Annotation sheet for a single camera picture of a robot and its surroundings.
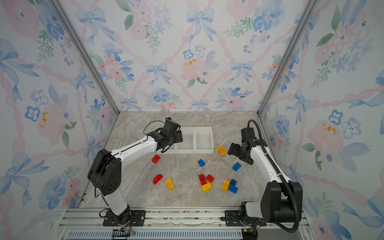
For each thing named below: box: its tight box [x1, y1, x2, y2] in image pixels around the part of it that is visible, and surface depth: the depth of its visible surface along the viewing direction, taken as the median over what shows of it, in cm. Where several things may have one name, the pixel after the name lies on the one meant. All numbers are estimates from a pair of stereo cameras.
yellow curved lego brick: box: [216, 145, 227, 156], surface depth 97 cm
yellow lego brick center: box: [201, 182, 214, 193], surface depth 85 cm
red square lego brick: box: [152, 154, 161, 164], surface depth 97 cm
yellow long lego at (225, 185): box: [221, 179, 231, 192], surface depth 85 cm
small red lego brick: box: [206, 174, 215, 183], surface depth 88 cm
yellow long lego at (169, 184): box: [165, 178, 175, 191], surface depth 86 cm
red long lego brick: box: [198, 174, 207, 186], surface depth 87 cm
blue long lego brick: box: [228, 184, 239, 195], surface depth 84 cm
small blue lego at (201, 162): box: [197, 159, 206, 167], surface depth 95 cm
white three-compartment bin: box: [156, 126, 214, 155], surface depth 102 cm
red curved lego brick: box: [152, 174, 163, 185], surface depth 87 cm
